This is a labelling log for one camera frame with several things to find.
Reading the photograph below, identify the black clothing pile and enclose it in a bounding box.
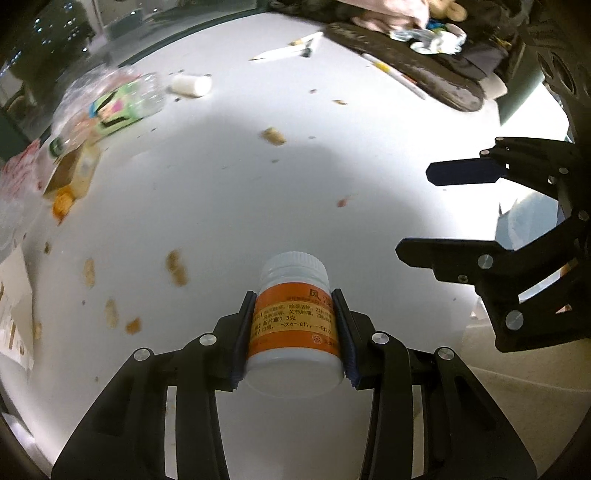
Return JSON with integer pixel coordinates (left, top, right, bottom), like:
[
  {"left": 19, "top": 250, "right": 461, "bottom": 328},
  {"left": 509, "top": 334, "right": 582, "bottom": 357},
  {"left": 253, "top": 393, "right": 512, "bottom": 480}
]
[{"left": 456, "top": 25, "right": 525, "bottom": 90}]

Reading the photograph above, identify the short white stick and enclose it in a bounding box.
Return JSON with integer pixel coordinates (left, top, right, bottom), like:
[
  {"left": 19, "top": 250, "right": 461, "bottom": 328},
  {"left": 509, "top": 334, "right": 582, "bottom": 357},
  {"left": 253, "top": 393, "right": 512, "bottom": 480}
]
[{"left": 288, "top": 31, "right": 325, "bottom": 47}]

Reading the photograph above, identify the crumpled white tissue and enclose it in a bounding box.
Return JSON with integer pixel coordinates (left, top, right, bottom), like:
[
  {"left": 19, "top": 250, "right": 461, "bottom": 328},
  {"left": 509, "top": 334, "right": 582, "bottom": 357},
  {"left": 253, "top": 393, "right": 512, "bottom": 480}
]
[{"left": 389, "top": 24, "right": 468, "bottom": 55}]

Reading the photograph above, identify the beige plush toy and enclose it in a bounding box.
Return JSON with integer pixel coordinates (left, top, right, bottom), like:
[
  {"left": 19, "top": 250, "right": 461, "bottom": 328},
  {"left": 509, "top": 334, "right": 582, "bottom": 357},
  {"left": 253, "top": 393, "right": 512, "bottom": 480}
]
[{"left": 428, "top": 0, "right": 468, "bottom": 22}]

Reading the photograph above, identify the clear crumpled plastic bag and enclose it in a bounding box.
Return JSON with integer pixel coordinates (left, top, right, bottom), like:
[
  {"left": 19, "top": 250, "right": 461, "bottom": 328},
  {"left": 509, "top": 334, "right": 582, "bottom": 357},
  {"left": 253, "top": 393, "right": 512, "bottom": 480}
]
[{"left": 53, "top": 65, "right": 121, "bottom": 139}]

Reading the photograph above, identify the small orange scrap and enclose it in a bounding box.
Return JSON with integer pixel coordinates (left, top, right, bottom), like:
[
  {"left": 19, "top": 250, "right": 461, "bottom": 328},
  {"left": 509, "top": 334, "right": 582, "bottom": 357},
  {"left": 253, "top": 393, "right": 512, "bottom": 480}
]
[{"left": 52, "top": 188, "right": 75, "bottom": 219}]

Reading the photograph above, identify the cartoon-labelled clear plastic bottle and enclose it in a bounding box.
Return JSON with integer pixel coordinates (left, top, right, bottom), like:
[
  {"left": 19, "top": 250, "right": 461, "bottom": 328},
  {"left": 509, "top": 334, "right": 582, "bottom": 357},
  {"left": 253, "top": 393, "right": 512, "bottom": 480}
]
[{"left": 50, "top": 73, "right": 165, "bottom": 156}]

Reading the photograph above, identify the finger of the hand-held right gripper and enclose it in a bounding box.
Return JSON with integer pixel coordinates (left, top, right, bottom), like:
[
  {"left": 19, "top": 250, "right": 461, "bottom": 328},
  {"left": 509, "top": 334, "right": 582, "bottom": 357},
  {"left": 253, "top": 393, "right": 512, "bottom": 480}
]
[
  {"left": 426, "top": 137, "right": 576, "bottom": 199},
  {"left": 397, "top": 203, "right": 591, "bottom": 353}
]

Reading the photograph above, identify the orange-labelled white medicine bottle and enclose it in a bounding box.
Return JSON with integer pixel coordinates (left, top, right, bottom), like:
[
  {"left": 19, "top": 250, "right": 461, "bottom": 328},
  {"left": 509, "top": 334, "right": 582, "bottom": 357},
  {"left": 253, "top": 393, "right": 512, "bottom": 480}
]
[{"left": 242, "top": 250, "right": 347, "bottom": 400}]

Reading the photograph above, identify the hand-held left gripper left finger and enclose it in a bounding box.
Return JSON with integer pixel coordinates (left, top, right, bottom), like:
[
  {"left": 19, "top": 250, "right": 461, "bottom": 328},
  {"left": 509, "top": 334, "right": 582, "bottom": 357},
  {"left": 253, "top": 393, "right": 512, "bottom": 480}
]
[{"left": 50, "top": 290, "right": 258, "bottom": 480}]

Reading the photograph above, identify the dark worn board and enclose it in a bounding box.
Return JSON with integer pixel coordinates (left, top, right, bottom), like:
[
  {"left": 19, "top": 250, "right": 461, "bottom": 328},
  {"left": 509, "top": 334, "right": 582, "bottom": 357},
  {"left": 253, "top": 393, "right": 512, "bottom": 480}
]
[{"left": 324, "top": 22, "right": 486, "bottom": 112}]

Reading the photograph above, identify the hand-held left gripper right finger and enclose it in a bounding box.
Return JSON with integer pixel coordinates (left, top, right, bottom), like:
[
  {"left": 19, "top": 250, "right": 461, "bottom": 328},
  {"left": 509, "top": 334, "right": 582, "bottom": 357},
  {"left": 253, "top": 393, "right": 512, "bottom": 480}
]
[{"left": 331, "top": 289, "right": 540, "bottom": 480}]

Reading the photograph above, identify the red-printed plastic bag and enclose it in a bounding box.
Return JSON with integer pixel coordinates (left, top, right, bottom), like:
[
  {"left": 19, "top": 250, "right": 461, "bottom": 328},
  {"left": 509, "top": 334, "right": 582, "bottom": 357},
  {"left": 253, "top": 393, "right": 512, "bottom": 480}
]
[{"left": 0, "top": 138, "right": 48, "bottom": 252}]

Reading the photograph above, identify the white yellow pen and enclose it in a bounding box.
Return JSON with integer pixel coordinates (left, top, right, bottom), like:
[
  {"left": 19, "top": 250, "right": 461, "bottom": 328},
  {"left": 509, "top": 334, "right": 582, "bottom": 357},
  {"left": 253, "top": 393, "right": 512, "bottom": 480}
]
[{"left": 361, "top": 52, "right": 428, "bottom": 101}]

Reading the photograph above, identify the white paper envelope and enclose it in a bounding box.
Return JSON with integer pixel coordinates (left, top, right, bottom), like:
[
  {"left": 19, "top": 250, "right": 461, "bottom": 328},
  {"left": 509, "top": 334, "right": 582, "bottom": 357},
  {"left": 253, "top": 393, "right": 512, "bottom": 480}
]
[{"left": 0, "top": 248, "right": 36, "bottom": 371}]

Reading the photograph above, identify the pink towel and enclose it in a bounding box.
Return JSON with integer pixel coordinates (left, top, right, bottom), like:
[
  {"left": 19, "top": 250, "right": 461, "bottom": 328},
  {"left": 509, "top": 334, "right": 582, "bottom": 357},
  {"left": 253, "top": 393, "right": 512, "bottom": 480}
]
[{"left": 336, "top": 0, "right": 431, "bottom": 31}]

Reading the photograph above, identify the small white medicine bottle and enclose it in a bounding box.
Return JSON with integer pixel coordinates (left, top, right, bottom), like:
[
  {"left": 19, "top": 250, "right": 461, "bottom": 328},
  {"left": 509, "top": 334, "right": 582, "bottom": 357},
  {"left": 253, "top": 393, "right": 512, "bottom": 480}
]
[{"left": 170, "top": 73, "right": 213, "bottom": 99}]

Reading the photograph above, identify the gold cardboard box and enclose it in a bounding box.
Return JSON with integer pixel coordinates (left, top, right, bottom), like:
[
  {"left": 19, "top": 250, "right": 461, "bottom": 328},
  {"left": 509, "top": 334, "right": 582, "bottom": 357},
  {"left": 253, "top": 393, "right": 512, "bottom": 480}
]
[{"left": 43, "top": 144, "right": 101, "bottom": 200}]

